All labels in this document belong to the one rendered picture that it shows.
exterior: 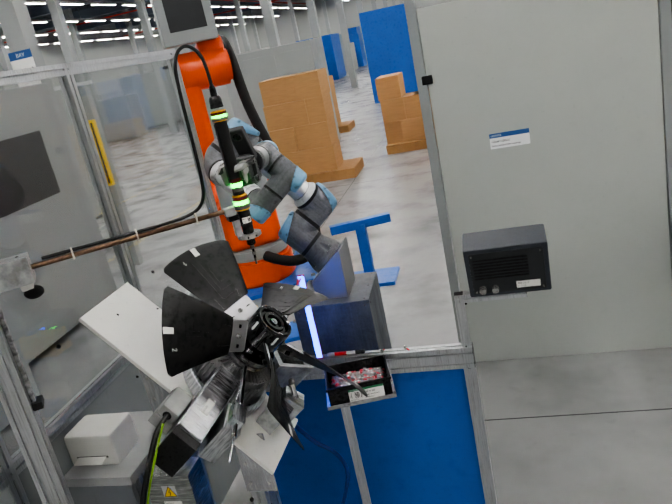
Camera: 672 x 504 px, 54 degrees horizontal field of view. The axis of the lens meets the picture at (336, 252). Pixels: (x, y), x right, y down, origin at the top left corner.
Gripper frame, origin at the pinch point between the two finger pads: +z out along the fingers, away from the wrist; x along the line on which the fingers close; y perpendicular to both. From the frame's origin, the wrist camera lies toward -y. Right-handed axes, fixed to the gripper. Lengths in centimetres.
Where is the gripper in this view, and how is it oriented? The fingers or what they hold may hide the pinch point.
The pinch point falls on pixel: (227, 169)
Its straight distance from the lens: 185.2
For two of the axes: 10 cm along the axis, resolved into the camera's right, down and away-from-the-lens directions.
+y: 2.0, 9.3, 3.0
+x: -9.6, 1.2, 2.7
